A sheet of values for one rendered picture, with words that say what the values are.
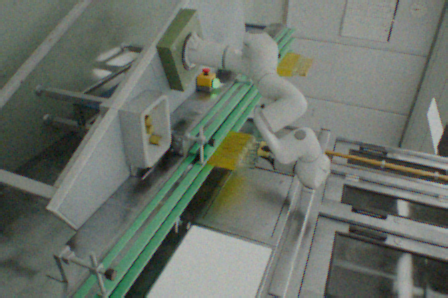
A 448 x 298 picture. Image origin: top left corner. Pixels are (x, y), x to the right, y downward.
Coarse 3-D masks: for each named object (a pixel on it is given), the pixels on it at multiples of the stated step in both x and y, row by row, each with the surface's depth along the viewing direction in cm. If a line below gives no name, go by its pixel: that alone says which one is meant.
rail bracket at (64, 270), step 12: (60, 252) 88; (72, 252) 89; (60, 264) 89; (72, 264) 93; (84, 264) 87; (96, 264) 86; (60, 276) 94; (72, 276) 94; (96, 276) 87; (108, 276) 84
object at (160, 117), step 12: (156, 108) 131; (168, 108) 130; (156, 120) 134; (168, 120) 132; (144, 132) 118; (156, 132) 137; (168, 132) 135; (144, 144) 120; (168, 144) 137; (156, 156) 131
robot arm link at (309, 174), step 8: (320, 152) 122; (320, 160) 124; (304, 168) 126; (312, 168) 125; (304, 176) 128; (312, 176) 127; (320, 176) 134; (304, 184) 134; (312, 184) 130; (320, 184) 135
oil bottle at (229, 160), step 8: (216, 152) 151; (224, 152) 151; (232, 152) 151; (208, 160) 152; (216, 160) 150; (224, 160) 148; (232, 160) 147; (240, 160) 147; (232, 168) 149; (240, 168) 148
